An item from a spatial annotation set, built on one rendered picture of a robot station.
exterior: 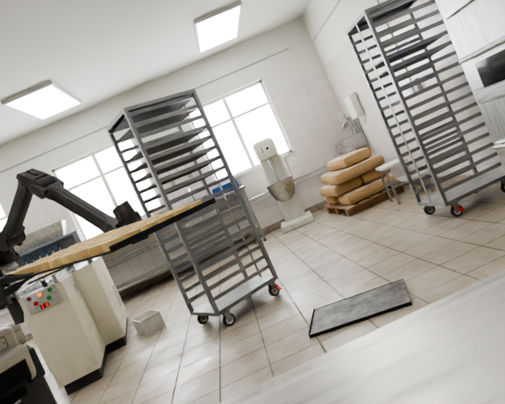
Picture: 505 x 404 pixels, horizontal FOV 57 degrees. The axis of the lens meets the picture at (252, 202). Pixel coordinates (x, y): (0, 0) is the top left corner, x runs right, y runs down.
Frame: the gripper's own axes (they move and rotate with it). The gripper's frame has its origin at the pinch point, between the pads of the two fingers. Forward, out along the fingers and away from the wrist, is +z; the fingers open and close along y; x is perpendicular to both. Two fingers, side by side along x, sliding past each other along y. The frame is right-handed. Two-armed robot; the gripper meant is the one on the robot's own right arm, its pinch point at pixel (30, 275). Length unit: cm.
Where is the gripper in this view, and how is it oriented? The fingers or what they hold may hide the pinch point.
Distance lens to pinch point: 137.8
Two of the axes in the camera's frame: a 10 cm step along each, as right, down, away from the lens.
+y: -3.8, -9.2, -0.7
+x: -1.8, -0.1, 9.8
